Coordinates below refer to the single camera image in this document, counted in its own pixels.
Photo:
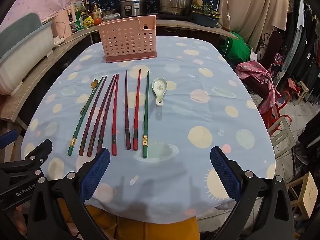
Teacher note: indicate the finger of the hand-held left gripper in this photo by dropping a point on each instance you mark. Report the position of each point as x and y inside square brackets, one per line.
[7, 138]
[30, 158]

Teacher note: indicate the steel rice cooker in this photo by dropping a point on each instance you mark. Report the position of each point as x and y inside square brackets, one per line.
[132, 7]

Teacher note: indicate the small yellow stool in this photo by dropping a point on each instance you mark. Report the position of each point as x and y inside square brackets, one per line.
[303, 90]

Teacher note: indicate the red plastic chair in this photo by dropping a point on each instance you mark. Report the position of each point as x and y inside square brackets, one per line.
[277, 110]

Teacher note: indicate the straight green chopstick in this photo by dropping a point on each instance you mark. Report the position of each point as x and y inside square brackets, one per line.
[145, 125]

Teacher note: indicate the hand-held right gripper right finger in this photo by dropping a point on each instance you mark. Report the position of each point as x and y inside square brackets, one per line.
[225, 175]

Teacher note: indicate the grey plastic chair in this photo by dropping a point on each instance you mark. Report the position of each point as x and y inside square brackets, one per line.
[283, 135]

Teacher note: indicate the yellow snack packet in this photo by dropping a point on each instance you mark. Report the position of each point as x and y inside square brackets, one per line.
[88, 22]

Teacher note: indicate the brown tuber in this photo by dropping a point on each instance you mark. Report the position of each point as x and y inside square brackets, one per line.
[197, 1]

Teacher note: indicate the blue dotted tablecloth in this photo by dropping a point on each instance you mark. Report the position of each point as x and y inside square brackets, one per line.
[175, 120]

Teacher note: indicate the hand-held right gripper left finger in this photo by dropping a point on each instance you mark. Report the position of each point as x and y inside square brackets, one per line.
[95, 175]

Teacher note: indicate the clear food container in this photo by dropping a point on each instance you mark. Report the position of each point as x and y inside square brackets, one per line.
[111, 17]

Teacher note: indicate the yellow trousers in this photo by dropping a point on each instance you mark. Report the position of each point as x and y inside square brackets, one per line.
[155, 230]

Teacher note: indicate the yellow oil bottle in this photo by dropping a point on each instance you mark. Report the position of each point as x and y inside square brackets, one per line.
[96, 12]

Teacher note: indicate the leafy green vegetables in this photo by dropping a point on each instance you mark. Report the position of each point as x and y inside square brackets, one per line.
[205, 10]

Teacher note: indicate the pink perforated utensil basket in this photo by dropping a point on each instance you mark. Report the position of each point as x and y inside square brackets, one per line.
[125, 40]

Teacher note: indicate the green plastic bag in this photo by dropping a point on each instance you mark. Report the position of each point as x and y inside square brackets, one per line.
[237, 47]

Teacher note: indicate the wooden stool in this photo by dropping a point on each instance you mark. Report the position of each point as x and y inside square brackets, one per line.
[306, 197]

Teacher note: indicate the small steel pot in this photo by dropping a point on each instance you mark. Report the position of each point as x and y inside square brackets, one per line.
[110, 11]

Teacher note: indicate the dark sauce bottle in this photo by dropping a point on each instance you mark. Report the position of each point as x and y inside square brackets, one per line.
[88, 8]

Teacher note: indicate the green plastic bottle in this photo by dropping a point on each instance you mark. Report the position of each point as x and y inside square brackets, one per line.
[81, 21]

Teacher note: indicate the beige curtain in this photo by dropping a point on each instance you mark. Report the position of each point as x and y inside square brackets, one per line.
[255, 10]

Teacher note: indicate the pink electric kettle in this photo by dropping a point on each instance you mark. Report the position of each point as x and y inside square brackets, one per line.
[65, 20]

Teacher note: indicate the pink floral cloth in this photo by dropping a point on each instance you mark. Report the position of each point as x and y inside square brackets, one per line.
[257, 77]

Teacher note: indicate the white ceramic soup spoon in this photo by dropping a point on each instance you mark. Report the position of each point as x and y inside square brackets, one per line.
[159, 86]

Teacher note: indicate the red tomato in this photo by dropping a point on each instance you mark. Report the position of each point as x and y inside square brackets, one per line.
[97, 21]

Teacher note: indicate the white bin with blue lid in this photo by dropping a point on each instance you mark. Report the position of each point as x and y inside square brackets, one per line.
[22, 55]

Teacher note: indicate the wavy green chopstick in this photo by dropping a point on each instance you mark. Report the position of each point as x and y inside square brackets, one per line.
[73, 141]

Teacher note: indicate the black induction cooker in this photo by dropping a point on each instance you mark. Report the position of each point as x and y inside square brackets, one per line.
[172, 17]

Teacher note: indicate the blue plastic basin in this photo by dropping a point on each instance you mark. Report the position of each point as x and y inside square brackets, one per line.
[203, 21]

